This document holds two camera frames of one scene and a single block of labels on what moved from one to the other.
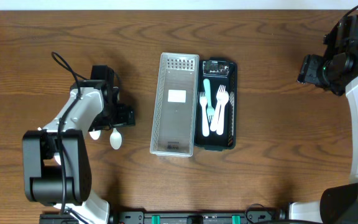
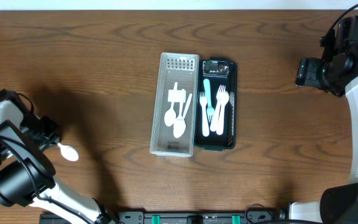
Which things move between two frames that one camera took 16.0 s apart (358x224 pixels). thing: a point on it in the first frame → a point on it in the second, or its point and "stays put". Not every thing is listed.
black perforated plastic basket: x=224 y=72 stays put
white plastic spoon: x=115 y=139 → x=179 y=126
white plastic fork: x=206 y=121 stays put
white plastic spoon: x=95 y=134 → x=170 y=116
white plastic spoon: x=220 y=127 stays put
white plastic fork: x=219 y=96 stays put
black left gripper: x=124 y=116 → x=46 y=132
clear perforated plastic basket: x=175 y=109 stays put
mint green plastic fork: x=210 y=110 stays put
